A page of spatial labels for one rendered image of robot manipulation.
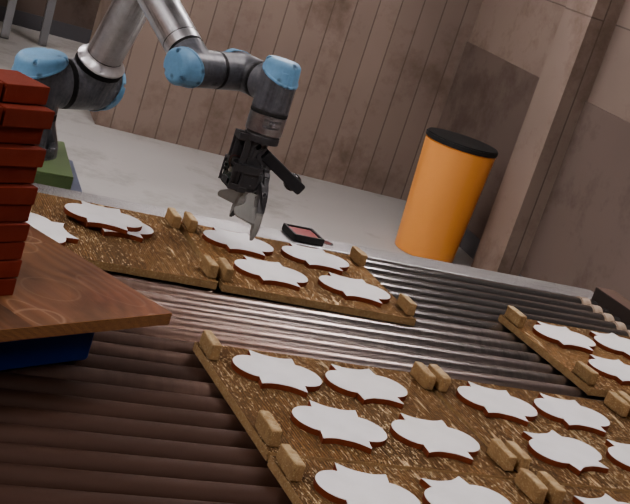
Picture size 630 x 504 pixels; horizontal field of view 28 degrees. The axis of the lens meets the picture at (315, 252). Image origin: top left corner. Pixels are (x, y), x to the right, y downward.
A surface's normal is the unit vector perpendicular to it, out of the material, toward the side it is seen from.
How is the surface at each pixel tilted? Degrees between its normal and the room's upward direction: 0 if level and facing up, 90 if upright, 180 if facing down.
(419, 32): 90
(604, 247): 90
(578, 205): 90
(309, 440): 0
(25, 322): 0
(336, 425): 0
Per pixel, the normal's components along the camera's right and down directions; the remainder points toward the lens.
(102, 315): 0.30, -0.92
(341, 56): 0.26, 0.34
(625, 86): -0.92, -0.21
